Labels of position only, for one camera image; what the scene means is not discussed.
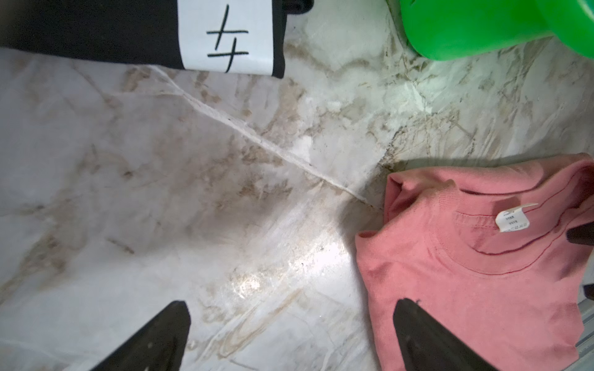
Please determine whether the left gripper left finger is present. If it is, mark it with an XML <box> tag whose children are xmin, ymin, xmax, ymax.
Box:
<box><xmin>93</xmin><ymin>301</ymin><xmax>191</xmax><ymax>371</ymax></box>

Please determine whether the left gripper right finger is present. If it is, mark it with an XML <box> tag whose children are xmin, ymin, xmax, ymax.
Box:
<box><xmin>393</xmin><ymin>298</ymin><xmax>496</xmax><ymax>371</ymax></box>

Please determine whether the pink t-shirt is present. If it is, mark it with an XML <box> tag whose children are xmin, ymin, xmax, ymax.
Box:
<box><xmin>356</xmin><ymin>154</ymin><xmax>593</xmax><ymax>370</ymax></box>

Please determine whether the green plastic basket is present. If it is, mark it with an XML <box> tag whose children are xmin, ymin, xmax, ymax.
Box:
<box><xmin>401</xmin><ymin>0</ymin><xmax>593</xmax><ymax>61</ymax></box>

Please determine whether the black folded t-shirt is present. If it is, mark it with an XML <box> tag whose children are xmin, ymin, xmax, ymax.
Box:
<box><xmin>1</xmin><ymin>0</ymin><xmax>313</xmax><ymax>78</ymax></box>

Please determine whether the white paper label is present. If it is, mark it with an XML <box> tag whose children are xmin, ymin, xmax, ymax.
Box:
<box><xmin>177</xmin><ymin>0</ymin><xmax>274</xmax><ymax>76</ymax></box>

